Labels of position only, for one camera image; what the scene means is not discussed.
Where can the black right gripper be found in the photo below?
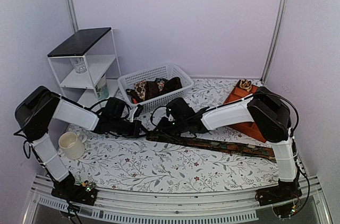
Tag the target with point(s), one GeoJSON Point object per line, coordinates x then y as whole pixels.
{"type": "Point", "coordinates": [161, 125]}

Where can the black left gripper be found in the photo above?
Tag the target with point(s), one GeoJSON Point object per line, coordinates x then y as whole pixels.
{"type": "Point", "coordinates": [138, 125]}

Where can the green brown patterned tie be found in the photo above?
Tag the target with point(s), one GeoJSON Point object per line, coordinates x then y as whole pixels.
{"type": "Point", "coordinates": [232, 148]}

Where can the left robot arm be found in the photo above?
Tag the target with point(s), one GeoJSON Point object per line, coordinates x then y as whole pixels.
{"type": "Point", "coordinates": [42, 107]}

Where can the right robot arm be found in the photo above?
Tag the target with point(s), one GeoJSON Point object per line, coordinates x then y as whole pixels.
{"type": "Point", "coordinates": [264, 110]}

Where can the floral table mat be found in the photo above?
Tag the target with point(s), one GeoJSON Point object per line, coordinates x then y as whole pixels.
{"type": "Point", "coordinates": [144, 166]}

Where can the black shiny tie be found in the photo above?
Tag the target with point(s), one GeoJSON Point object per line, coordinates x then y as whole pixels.
{"type": "Point", "coordinates": [171, 85]}

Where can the cream paisley tie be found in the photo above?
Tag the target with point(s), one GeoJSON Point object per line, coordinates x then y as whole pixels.
{"type": "Point", "coordinates": [140, 89]}

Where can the dark red patterned tie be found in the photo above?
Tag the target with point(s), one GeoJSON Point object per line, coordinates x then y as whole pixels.
{"type": "Point", "coordinates": [152, 90]}

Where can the cream ceramic mug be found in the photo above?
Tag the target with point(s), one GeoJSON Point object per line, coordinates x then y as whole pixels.
{"type": "Point", "coordinates": [72, 144]}

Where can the white plastic basket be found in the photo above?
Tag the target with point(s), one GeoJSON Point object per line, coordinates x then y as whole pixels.
{"type": "Point", "coordinates": [159, 74]}

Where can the orange compartment tray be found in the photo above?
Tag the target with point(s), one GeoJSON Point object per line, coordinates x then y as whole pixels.
{"type": "Point", "coordinates": [248, 128]}

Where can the white shelf with black top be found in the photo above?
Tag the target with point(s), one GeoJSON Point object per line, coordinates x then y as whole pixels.
{"type": "Point", "coordinates": [86, 61]}

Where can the clear drinking glass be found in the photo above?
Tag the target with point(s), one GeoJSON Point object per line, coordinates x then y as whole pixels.
{"type": "Point", "coordinates": [78, 65]}

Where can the rolled beige patterned tie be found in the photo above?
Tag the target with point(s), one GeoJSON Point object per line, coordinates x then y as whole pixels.
{"type": "Point", "coordinates": [245, 85]}

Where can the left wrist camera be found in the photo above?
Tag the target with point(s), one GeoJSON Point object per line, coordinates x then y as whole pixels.
{"type": "Point", "coordinates": [135, 112]}

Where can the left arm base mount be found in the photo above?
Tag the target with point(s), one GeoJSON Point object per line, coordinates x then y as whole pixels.
{"type": "Point", "coordinates": [85, 193]}

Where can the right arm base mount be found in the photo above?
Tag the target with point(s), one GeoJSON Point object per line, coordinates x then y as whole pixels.
{"type": "Point", "coordinates": [280, 193]}

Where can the metal front rail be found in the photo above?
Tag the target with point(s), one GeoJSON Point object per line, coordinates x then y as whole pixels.
{"type": "Point", "coordinates": [115, 206]}

